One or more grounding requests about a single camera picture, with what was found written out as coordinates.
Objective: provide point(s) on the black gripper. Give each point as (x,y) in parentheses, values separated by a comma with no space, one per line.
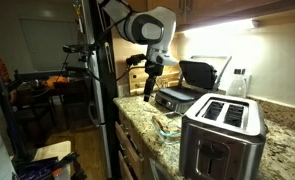
(152,75)

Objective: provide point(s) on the brown toasted bread slice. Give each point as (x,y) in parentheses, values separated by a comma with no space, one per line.
(160,124)

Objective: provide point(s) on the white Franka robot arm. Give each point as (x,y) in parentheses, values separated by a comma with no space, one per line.
(153,30)

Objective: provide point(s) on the stainless steel two-slot toaster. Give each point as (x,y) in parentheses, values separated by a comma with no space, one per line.
(220,150)

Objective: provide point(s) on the wooden cutting board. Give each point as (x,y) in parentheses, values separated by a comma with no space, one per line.
(137,81)

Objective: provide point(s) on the stainless steel refrigerator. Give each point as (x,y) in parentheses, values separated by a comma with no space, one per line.
(103,116)

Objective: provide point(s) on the black panini press grill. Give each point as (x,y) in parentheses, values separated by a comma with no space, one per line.
(197,75)

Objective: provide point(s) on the wooden drawer base cabinet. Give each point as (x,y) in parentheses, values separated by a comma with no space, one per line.
(130,150)

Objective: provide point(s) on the dark wooden chair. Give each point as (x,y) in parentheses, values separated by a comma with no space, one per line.
(73,91)

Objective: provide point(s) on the orange object on table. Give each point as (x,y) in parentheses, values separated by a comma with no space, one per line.
(55,80)

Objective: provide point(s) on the wooden upper cabinet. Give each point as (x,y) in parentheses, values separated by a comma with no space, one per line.
(193,11)

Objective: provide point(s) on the bright under-cabinet light strip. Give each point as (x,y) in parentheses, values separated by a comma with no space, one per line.
(220,26)

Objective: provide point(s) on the light wooden stool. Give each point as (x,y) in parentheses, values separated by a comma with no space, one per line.
(52,151)

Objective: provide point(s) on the dark wooden dining table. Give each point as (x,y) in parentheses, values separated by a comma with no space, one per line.
(23,91)

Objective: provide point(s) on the blue black bar clamp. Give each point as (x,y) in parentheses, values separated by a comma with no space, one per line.
(40,166)

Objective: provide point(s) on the person in white shirt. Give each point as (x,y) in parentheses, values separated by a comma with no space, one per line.
(3,68)

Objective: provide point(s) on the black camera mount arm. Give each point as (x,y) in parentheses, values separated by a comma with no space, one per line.
(76,69)

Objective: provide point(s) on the black stereo camera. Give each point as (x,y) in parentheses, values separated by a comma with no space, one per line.
(77,48)

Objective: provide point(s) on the black metal frame bar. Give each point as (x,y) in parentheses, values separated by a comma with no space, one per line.
(2,96)

